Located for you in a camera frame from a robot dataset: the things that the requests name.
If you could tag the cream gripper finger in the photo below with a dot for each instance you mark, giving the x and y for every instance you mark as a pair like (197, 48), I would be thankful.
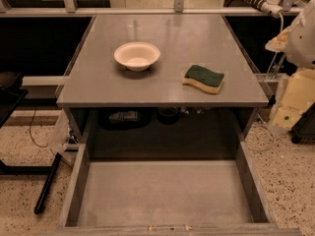
(298, 97)
(280, 42)

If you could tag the green and yellow sponge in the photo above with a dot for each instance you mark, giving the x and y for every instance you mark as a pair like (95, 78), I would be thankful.
(203, 79)

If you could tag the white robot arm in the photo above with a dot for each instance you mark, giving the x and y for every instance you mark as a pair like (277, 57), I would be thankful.
(297, 42)

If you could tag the grey open top drawer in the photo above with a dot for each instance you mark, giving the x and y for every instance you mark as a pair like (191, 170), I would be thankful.
(167, 198)

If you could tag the white power strip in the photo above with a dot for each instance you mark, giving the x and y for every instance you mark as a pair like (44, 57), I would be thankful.
(270, 7)

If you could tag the white paper bowl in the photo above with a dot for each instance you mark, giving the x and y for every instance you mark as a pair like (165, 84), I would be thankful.
(136, 56)

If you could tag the grey cabinet desk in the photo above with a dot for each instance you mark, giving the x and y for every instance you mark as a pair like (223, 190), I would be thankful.
(97, 81)

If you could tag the clear plastic bag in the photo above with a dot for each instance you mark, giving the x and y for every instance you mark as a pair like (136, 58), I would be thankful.
(60, 134)

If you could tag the black chair seat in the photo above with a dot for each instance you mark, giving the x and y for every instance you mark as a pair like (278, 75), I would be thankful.
(11, 94)

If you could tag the black chair base leg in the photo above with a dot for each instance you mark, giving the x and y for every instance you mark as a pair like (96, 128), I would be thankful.
(39, 207)

